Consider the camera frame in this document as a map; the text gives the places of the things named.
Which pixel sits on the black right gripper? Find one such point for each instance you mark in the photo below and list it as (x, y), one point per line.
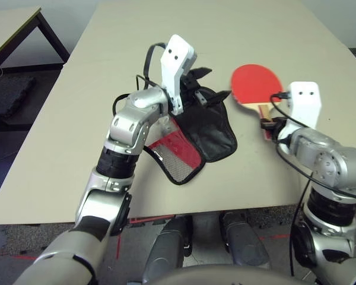
(277, 127)

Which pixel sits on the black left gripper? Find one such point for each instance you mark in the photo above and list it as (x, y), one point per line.
(191, 89)

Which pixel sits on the red ping-pong paddle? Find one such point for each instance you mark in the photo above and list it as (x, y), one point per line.
(255, 83)

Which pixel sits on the red black paddle case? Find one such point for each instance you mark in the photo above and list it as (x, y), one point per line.
(213, 139)

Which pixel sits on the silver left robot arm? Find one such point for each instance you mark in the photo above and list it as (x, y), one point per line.
(127, 124)

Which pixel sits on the grey right robot leg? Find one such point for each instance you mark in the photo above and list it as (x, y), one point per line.
(246, 243)

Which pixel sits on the grey robot leg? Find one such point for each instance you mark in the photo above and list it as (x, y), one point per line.
(166, 249)
(246, 243)

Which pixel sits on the grey robot torso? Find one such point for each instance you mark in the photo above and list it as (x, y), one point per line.
(219, 277)

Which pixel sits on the grey left robot leg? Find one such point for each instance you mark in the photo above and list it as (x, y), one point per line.
(166, 249)

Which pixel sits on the black foam floor mat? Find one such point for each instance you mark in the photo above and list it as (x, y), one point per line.
(9, 95)

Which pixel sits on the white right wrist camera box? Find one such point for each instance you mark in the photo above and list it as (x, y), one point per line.
(305, 104)

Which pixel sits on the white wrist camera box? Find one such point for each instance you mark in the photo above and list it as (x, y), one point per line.
(305, 104)
(175, 59)

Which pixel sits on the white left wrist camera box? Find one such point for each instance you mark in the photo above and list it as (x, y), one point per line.
(175, 59)

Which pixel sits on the beige side table black frame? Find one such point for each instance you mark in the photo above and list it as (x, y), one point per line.
(9, 26)

